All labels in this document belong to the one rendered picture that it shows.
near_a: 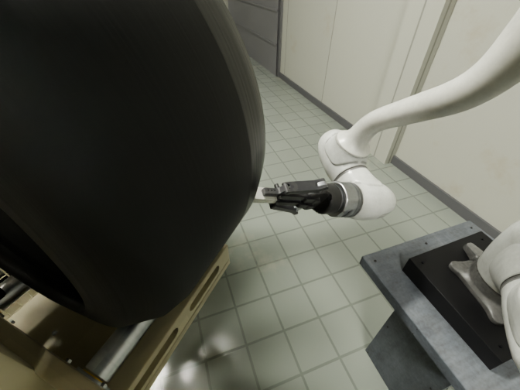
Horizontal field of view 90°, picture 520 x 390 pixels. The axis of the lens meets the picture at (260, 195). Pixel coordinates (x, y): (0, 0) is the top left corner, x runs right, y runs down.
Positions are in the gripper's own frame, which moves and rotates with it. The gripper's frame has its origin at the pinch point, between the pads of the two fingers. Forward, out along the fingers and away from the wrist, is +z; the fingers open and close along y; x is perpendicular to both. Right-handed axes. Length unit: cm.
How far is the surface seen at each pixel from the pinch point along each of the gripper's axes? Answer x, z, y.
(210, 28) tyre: 2.4, 18.9, -26.3
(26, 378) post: -22.4, 35.6, 16.1
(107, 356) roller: -22.0, 25.8, 15.9
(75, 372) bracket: -23.3, 29.7, 13.9
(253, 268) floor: 12, -52, 102
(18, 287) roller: -6, 41, 30
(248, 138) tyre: -3.8, 12.3, -18.5
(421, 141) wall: 82, -191, 33
